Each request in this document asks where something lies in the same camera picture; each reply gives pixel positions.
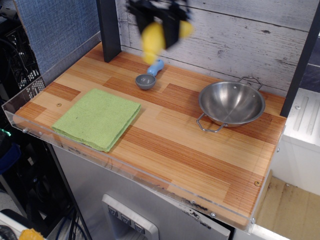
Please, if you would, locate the dark grey left post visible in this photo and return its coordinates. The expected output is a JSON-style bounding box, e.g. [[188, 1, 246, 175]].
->
[[96, 0, 122, 63]]

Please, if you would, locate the silver metal bowl with handles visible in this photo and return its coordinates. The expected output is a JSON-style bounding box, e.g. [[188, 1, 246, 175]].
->
[[196, 76, 266, 133]]

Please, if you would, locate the dark grey right post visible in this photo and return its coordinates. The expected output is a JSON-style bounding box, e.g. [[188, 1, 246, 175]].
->
[[280, 1, 320, 118]]

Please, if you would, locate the silver toy fridge cabinet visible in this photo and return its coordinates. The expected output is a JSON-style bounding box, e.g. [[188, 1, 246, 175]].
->
[[52, 143, 235, 240]]

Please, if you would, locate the green folded cloth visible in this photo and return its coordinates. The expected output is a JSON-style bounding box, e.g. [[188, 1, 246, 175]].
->
[[52, 88, 141, 153]]

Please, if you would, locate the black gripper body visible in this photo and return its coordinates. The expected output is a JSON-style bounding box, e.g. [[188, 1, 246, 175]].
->
[[127, 0, 191, 33]]

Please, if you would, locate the white toy sink unit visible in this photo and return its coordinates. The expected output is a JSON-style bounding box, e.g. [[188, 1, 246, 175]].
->
[[270, 88, 320, 195]]

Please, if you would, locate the blue fabric partition panel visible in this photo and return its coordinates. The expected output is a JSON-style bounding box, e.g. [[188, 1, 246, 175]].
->
[[14, 0, 101, 76]]

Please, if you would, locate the blue grey toy scoop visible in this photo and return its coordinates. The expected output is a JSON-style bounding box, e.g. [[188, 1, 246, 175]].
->
[[135, 59, 165, 90]]

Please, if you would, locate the clear acrylic table guard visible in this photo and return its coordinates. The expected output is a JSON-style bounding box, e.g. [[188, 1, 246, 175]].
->
[[1, 33, 280, 235]]

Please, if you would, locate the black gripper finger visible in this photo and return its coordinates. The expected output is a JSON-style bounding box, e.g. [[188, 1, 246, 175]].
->
[[152, 14, 187, 50]]

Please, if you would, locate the yellow toy banana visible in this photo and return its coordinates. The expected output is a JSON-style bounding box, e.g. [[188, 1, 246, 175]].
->
[[141, 20, 194, 65]]

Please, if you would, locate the dark grey post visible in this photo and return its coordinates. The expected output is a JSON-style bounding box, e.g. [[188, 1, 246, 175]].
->
[[280, 1, 320, 118], [96, 0, 122, 63]]

